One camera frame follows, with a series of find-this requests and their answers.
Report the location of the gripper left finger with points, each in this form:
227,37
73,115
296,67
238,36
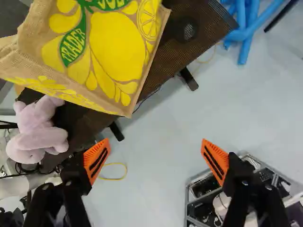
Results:
78,179

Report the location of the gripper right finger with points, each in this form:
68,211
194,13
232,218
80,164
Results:
239,175

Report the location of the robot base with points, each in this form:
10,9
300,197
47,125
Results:
258,189

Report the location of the jute bag with lemon print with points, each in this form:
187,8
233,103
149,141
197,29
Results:
94,54

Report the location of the pink plush toy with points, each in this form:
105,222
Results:
35,134

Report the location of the dark brown table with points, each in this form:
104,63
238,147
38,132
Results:
175,47

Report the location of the blue foam tubes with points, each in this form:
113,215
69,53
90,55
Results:
246,26

